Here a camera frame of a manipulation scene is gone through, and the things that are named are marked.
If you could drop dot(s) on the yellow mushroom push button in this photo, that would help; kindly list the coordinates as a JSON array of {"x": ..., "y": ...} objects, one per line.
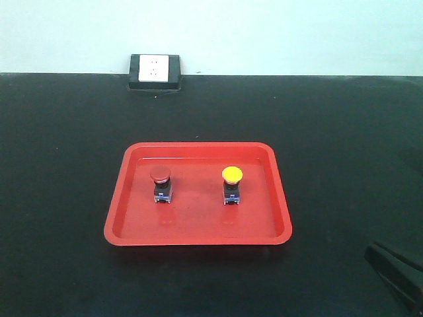
[{"x": 232, "y": 176}]

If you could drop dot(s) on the red mushroom push button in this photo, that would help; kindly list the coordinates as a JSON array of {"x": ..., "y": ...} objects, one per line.
[{"x": 161, "y": 177}]

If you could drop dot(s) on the white socket in black box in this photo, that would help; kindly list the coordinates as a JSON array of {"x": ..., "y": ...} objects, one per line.
[{"x": 154, "y": 72}]

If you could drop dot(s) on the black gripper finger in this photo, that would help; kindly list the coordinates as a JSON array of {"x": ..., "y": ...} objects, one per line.
[{"x": 401, "y": 272}]

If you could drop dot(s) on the red plastic tray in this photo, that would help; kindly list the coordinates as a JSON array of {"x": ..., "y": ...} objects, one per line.
[{"x": 196, "y": 214}]

